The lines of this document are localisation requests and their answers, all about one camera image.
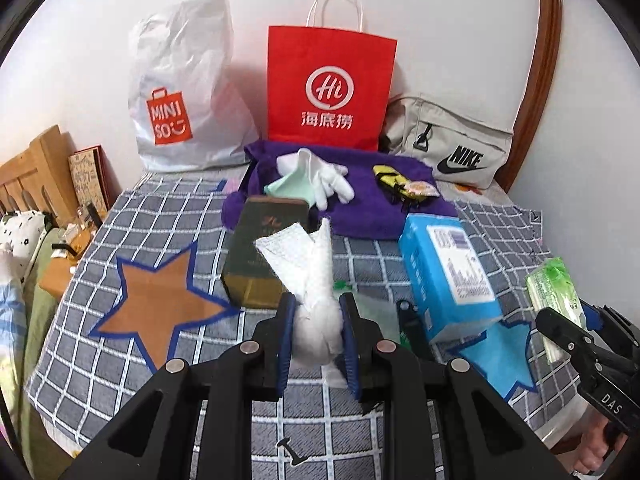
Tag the person's right hand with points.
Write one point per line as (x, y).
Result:
(595, 452)

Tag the pastel bedding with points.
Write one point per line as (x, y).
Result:
(7, 320)

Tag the wooden bedside table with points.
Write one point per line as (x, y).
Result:
(55, 282)

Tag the grey waist bag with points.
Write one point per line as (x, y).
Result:
(450, 140)

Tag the white glove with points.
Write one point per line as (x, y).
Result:
(325, 177)

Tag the blue tissue pack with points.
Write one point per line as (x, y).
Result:
(445, 275)

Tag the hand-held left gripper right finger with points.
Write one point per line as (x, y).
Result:
(350, 350)

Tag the green wet wipes packet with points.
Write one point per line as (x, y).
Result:
(550, 285)

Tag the red paper bag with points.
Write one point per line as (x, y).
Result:
(330, 95)

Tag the grey checkered star blanket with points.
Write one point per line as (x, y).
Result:
(125, 375)

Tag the polka-dot pillow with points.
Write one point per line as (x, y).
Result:
(20, 232)

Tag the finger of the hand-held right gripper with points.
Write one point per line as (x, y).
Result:
(560, 327)
(597, 316)

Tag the white plastic shopping bag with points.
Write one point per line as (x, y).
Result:
(185, 90)

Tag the purple towel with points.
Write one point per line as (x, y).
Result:
(360, 195)

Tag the white waffle cloth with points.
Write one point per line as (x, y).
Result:
(315, 280)

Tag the dark green box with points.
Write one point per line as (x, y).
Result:
(255, 255)

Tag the light green bedding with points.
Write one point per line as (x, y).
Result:
(35, 310)

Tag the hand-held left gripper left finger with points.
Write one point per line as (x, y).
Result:
(286, 345)

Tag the wooden headboard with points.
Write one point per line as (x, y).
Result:
(35, 170)

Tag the brown wooden door frame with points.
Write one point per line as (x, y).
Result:
(545, 60)

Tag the small floral packet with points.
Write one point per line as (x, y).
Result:
(419, 189)

